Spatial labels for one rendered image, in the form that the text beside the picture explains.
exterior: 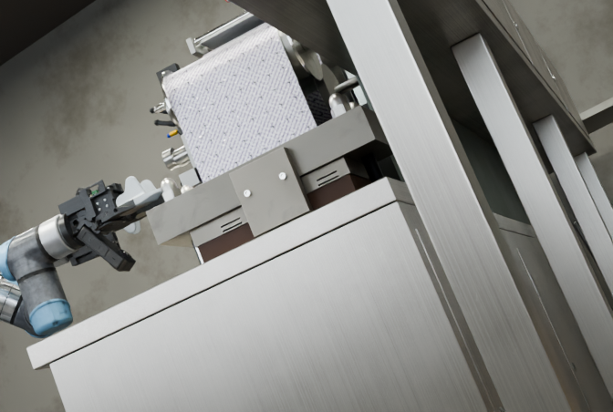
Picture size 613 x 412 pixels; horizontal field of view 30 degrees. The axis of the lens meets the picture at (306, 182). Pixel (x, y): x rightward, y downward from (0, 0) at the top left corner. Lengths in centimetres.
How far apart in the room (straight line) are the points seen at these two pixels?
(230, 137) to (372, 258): 48
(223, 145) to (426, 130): 95
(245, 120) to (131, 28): 491
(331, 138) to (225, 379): 40
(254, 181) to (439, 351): 40
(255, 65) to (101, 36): 504
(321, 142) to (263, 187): 11
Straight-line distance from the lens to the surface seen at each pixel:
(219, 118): 207
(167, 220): 187
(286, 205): 177
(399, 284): 167
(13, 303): 229
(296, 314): 172
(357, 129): 177
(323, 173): 179
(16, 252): 220
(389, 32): 118
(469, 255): 113
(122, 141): 691
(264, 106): 204
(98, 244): 212
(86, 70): 711
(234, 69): 207
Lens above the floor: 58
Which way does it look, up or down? 12 degrees up
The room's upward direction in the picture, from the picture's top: 23 degrees counter-clockwise
